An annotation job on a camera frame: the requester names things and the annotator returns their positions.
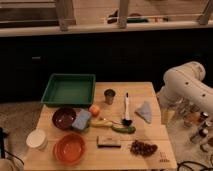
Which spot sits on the blue sponge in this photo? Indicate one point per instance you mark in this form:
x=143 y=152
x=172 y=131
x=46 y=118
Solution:
x=81 y=120

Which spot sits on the brown rectangular block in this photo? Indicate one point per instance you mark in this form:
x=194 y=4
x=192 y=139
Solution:
x=106 y=141

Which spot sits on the green plastic tray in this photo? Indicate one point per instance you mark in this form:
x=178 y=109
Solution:
x=75 y=90

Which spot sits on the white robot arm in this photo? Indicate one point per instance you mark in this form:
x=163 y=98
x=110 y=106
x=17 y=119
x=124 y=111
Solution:
x=185 y=81

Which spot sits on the white round container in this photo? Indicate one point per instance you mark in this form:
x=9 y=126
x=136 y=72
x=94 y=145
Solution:
x=37 y=139

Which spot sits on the green cucumber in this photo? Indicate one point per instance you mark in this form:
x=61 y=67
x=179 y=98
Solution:
x=124 y=130

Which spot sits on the light blue cloth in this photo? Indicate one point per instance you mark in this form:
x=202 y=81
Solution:
x=144 y=111

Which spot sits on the bunch of dark grapes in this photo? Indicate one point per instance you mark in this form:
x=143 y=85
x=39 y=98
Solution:
x=142 y=148

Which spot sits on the dark red bowl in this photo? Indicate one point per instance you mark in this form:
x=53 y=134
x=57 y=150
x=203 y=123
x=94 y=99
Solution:
x=63 y=118

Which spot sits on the orange peach fruit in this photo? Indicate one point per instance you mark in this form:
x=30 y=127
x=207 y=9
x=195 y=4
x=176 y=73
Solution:
x=94 y=110

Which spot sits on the metal spoon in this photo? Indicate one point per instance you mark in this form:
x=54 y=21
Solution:
x=118 y=123

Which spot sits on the yellow banana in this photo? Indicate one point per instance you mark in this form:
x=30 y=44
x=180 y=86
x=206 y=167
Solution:
x=101 y=123

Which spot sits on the orange plastic bowl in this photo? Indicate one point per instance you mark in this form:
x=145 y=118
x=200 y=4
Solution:
x=70 y=149

